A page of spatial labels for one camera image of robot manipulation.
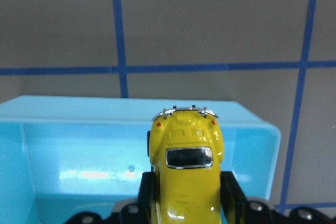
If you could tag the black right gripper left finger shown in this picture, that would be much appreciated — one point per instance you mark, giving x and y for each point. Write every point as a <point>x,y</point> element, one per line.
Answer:
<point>147,189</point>

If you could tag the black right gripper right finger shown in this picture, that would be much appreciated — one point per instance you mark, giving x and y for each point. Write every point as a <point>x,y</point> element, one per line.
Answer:
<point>231,194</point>

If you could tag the yellow beetle toy car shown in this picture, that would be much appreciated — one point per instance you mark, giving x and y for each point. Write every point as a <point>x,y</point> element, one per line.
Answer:
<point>186,149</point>

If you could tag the light blue plastic bin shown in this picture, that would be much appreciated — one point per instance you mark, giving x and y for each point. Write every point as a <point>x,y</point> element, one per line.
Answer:
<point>64,155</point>

